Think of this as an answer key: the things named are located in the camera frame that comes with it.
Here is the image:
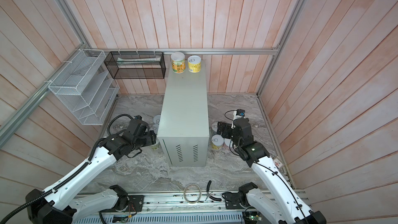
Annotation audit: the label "tall yellow peach can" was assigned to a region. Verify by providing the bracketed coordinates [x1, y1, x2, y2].
[171, 52, 186, 74]

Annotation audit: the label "yellow label can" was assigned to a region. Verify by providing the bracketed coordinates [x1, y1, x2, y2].
[188, 56, 202, 73]

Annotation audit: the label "pink label can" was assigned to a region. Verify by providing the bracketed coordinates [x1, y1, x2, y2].
[223, 138, 231, 149]

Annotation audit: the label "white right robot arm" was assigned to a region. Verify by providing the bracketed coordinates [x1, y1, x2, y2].
[217, 118, 326, 224]

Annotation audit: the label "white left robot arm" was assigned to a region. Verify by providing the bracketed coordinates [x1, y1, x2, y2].
[1, 116, 157, 224]

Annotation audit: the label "left floor can middle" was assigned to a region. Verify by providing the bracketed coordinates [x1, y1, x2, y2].
[152, 124, 159, 133]

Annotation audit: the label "floor can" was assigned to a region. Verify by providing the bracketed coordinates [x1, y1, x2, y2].
[150, 139, 160, 150]
[152, 124, 159, 133]
[153, 115, 161, 124]
[211, 134, 224, 150]

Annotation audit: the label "left floor can near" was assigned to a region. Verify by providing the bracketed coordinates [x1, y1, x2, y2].
[150, 139, 160, 150]

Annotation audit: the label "left floor can far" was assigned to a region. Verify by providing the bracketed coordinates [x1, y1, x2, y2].
[153, 115, 161, 124]

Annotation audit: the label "white lid can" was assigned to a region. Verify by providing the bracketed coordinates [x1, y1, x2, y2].
[211, 121, 218, 133]

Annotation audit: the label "grey metal cabinet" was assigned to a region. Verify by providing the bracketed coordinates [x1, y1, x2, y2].
[157, 65, 210, 167]

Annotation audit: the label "small card box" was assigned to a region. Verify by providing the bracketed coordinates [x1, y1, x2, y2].
[273, 158, 285, 170]

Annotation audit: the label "clear tape roll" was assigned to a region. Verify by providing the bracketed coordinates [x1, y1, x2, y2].
[183, 183, 202, 204]

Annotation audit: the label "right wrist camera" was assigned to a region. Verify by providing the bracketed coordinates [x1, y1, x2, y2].
[234, 109, 245, 118]

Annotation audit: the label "black handled pliers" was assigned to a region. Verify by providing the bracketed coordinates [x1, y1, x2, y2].
[206, 180, 222, 202]

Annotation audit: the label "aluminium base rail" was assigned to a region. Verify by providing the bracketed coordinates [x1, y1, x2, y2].
[102, 190, 257, 224]

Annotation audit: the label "black mesh wall basket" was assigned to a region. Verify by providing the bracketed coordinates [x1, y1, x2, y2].
[104, 51, 166, 79]

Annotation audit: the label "white wire mesh rack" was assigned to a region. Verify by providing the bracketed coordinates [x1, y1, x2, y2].
[49, 49, 120, 125]

